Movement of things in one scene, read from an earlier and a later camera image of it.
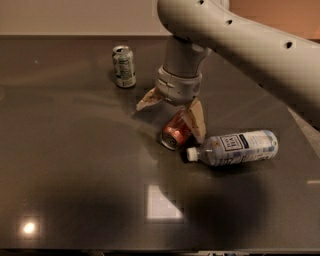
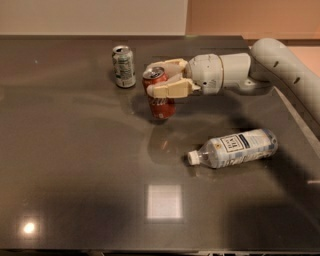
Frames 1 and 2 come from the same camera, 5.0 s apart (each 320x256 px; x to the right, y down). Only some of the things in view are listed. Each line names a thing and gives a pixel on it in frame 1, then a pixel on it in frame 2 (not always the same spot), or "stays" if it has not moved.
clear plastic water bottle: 236,147 stays
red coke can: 176,130 to 160,108
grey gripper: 178,87 to 204,73
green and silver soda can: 124,66 stays
